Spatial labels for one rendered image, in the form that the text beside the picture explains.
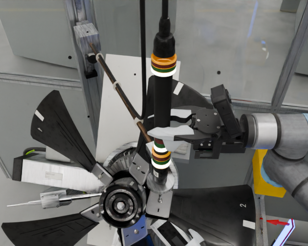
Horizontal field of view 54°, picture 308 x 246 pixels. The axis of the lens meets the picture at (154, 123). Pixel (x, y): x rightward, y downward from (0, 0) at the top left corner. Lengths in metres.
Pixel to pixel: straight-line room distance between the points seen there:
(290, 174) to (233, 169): 1.15
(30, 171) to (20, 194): 1.40
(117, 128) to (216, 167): 0.92
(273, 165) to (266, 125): 0.13
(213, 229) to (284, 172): 0.24
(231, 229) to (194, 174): 1.08
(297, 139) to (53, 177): 0.73
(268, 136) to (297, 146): 0.07
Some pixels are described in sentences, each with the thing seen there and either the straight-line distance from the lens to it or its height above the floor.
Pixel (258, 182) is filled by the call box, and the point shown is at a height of 1.05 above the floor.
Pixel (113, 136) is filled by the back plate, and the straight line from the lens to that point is 1.07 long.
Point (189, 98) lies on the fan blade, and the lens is 0.77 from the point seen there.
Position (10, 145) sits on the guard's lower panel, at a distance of 2.23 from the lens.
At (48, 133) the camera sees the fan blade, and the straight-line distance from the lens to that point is 0.92.
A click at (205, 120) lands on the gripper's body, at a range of 0.62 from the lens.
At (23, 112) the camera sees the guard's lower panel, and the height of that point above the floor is 0.74.
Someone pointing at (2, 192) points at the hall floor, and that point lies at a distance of 2.54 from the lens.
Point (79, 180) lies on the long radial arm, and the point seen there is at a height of 1.11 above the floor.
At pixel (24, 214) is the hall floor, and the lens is 2.37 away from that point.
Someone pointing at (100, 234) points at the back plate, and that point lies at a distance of 1.18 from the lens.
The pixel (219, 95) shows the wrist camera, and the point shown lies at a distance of 0.56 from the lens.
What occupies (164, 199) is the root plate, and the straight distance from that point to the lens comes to 0.86.
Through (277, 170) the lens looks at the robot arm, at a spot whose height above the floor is 1.38.
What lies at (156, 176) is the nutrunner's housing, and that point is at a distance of 0.73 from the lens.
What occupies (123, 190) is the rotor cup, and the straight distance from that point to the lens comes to 0.80.
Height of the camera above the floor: 1.92
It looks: 44 degrees down
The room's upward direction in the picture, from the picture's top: straight up
